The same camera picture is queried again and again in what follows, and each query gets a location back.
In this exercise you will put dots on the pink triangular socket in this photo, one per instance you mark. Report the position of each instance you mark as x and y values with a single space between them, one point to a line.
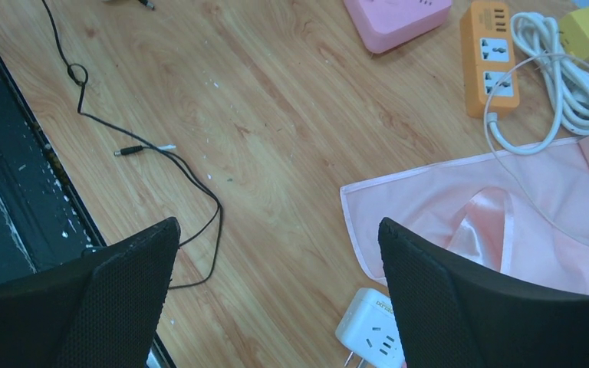
386 24

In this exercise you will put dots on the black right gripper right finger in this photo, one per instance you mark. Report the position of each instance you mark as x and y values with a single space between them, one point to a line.
453 312

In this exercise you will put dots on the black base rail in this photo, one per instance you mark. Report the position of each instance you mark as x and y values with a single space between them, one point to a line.
43 222

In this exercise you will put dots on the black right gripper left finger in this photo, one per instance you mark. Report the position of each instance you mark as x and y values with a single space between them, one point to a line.
99 310

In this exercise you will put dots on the white tiger cube socket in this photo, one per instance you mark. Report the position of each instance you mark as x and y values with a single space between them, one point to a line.
369 331

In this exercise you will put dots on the orange USB power strip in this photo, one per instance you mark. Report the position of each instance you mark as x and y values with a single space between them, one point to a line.
487 54

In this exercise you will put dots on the pink cloth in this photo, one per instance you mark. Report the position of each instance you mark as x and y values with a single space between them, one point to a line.
524 216

